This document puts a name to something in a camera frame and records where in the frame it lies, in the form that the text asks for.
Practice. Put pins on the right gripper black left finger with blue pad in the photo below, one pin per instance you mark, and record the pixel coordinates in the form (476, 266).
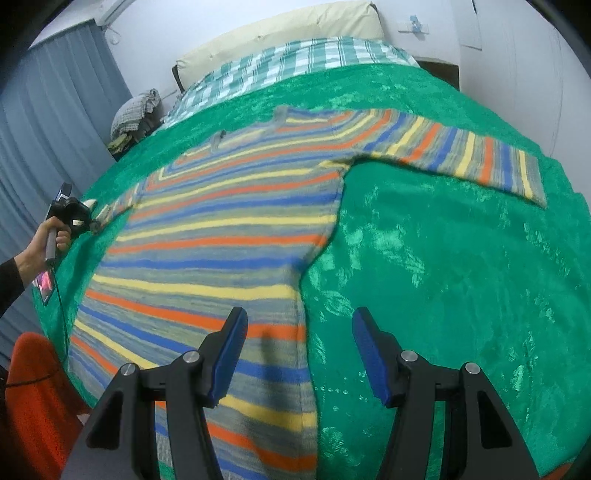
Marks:
(118, 440)

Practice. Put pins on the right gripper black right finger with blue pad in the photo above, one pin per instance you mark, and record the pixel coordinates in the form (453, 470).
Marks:
(481, 441)

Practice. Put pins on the striped knit sweater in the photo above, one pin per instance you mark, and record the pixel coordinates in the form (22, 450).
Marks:
(235, 221)

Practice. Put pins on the black sleeve forearm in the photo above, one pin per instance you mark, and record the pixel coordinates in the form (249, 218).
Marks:
(11, 285)

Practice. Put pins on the grey clothes pile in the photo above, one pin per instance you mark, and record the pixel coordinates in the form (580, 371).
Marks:
(135, 120)

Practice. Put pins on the person's left hand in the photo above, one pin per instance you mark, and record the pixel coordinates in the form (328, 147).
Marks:
(31, 261)

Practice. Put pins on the orange chair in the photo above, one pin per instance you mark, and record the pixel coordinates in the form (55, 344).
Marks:
(39, 414)

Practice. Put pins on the grey blue curtain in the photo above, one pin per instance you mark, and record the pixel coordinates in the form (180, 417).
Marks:
(57, 108)

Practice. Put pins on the green floral bedspread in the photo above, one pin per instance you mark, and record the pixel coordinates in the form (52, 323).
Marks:
(456, 270)

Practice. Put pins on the green white plaid sheet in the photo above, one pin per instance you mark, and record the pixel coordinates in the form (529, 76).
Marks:
(255, 72)

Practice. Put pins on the dark bedside table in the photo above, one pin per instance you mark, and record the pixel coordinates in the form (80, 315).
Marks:
(445, 71)

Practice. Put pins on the cream padded headboard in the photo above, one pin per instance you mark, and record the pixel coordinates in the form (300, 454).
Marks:
(357, 19)

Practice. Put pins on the white wardrobe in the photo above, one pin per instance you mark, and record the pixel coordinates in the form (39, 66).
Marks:
(516, 63)

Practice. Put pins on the wall socket with blue plug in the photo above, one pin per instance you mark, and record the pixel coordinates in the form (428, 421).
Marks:
(413, 26)

